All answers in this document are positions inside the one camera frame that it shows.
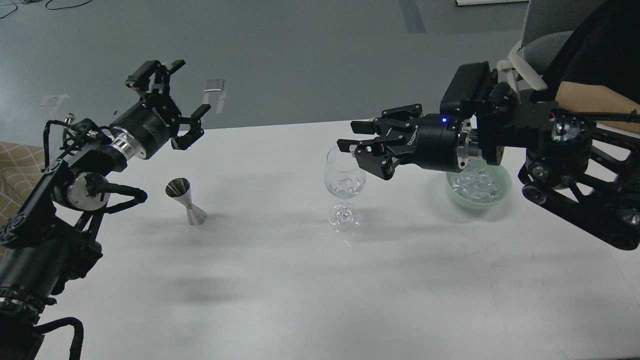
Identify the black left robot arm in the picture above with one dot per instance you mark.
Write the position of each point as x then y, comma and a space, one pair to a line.
52, 238

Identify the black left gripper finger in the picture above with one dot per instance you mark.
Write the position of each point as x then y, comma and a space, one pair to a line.
152, 78
195, 131

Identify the clear ice cubes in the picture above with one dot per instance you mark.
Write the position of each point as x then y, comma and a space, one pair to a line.
475, 183

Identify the steel double jigger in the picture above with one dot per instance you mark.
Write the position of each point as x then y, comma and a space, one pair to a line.
180, 190

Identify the person's black clothed torso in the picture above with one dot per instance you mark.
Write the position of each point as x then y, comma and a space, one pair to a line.
603, 50

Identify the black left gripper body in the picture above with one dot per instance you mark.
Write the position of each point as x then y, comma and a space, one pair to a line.
152, 121

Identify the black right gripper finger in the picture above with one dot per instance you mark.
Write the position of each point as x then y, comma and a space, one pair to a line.
378, 156
398, 126

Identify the beige checked sofa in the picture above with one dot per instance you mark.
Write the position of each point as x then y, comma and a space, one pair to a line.
20, 170

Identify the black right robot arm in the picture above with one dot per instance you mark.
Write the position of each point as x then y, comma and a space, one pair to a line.
586, 175

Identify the white office chair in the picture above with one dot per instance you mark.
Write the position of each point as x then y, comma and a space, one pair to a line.
548, 24

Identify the clear wine glass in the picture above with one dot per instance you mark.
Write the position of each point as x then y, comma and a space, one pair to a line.
344, 180

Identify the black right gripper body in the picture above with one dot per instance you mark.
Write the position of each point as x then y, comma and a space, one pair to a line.
435, 142

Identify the green bowl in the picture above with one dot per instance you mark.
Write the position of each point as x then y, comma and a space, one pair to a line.
502, 177

